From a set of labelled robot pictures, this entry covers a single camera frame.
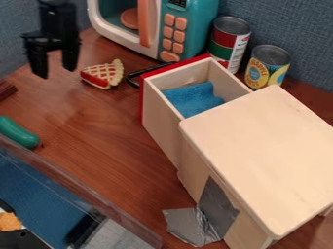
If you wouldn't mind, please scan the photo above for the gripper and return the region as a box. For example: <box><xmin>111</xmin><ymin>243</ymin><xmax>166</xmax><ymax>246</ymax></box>
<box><xmin>19</xmin><ymin>5</ymin><xmax>84</xmax><ymax>80</ymax></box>

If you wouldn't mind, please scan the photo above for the drawer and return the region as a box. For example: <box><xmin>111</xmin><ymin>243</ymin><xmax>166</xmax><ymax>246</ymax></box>
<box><xmin>125</xmin><ymin>53</ymin><xmax>255</xmax><ymax>170</ymax></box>

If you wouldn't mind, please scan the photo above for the toy pie slice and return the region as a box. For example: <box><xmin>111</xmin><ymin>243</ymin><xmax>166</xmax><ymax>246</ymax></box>
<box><xmin>79</xmin><ymin>58</ymin><xmax>127</xmax><ymax>91</ymax></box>

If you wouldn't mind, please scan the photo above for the dark brown toy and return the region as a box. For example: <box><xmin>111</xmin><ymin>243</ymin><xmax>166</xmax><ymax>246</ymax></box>
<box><xmin>0</xmin><ymin>79</ymin><xmax>20</xmax><ymax>102</ymax></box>

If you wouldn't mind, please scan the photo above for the green toy cucumber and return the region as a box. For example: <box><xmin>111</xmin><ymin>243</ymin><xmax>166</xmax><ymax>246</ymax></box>
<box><xmin>0</xmin><ymin>115</ymin><xmax>42</xmax><ymax>150</ymax></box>

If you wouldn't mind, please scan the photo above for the toy microwave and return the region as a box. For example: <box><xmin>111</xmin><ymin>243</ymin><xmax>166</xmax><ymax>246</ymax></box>
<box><xmin>86</xmin><ymin>0</ymin><xmax>222</xmax><ymax>63</ymax></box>

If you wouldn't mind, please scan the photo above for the blue cloth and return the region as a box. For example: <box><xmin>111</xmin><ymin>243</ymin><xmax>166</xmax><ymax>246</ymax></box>
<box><xmin>160</xmin><ymin>80</ymin><xmax>228</xmax><ymax>120</ymax></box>

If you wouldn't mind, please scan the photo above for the red green white can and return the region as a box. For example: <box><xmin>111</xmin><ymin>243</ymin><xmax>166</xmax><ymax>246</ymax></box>
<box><xmin>205</xmin><ymin>16</ymin><xmax>254</xmax><ymax>75</ymax></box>

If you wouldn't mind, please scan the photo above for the yellow blue can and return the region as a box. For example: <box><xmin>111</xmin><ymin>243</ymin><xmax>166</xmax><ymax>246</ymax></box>
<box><xmin>242</xmin><ymin>44</ymin><xmax>293</xmax><ymax>91</ymax></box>

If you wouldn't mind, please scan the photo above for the grey tape patch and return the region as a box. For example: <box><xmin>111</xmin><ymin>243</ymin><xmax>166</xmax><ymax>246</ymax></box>
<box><xmin>161</xmin><ymin>175</ymin><xmax>242</xmax><ymax>248</ymax></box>

